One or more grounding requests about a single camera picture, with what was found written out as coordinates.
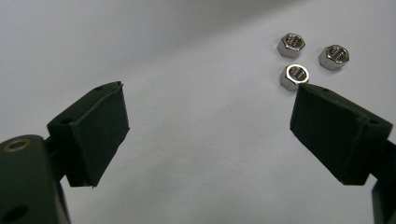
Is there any silver hex nut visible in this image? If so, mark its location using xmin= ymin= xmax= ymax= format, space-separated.
xmin=318 ymin=44 xmax=350 ymax=71
xmin=276 ymin=33 xmax=306 ymax=59
xmin=279 ymin=63 xmax=311 ymax=92

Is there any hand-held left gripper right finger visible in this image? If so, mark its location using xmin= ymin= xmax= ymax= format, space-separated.
xmin=289 ymin=83 xmax=394 ymax=187

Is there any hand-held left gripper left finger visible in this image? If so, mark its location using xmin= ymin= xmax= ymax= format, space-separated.
xmin=46 ymin=80 xmax=131 ymax=189

